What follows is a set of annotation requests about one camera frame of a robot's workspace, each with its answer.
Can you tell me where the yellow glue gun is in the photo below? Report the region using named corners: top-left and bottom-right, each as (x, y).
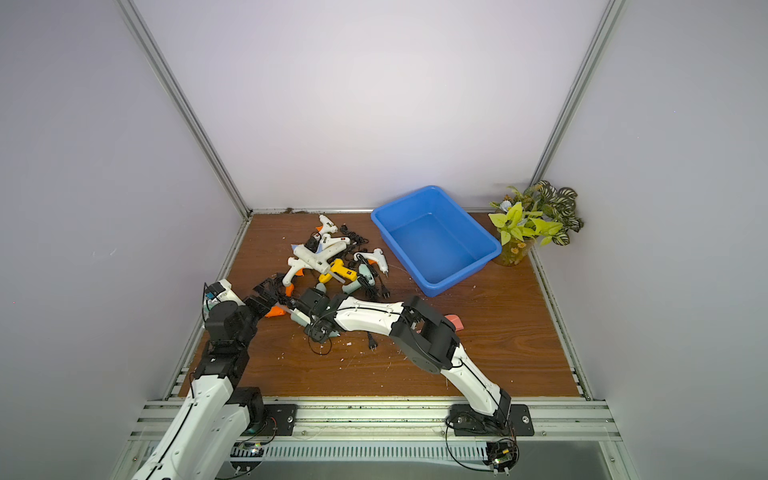
top-left (318, 258), bottom-right (358, 284)

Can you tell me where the small white glue gun far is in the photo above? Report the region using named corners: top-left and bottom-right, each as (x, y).
top-left (317, 214), bottom-right (338, 236)

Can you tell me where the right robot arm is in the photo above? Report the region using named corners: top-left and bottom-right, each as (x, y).
top-left (290, 288), bottom-right (511, 425)

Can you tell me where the potted green plant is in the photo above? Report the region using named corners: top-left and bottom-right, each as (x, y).
top-left (488, 180), bottom-right (584, 267)

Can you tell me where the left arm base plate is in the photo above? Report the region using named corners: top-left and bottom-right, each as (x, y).
top-left (243, 402), bottom-right (298, 437)

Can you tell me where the large mint green glue gun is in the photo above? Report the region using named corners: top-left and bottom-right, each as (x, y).
top-left (290, 308), bottom-right (313, 328)

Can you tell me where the blue plastic storage box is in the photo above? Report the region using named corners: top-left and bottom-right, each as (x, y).
top-left (371, 186), bottom-right (502, 297)

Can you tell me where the orange glue gun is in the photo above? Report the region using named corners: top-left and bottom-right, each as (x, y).
top-left (266, 284), bottom-right (295, 318)

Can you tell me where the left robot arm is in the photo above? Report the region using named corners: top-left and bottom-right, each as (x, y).
top-left (131, 275), bottom-right (286, 479)

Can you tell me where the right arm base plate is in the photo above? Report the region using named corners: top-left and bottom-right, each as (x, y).
top-left (446, 404), bottom-right (535, 437)

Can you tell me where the large white glue gun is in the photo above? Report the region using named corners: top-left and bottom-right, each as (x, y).
top-left (292, 237), bottom-right (350, 274)

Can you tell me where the small mint glue gun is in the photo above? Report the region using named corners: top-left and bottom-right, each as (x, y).
top-left (342, 263), bottom-right (375, 295)

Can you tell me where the pink plastic scoop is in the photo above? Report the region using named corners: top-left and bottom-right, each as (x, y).
top-left (445, 314), bottom-right (464, 332)

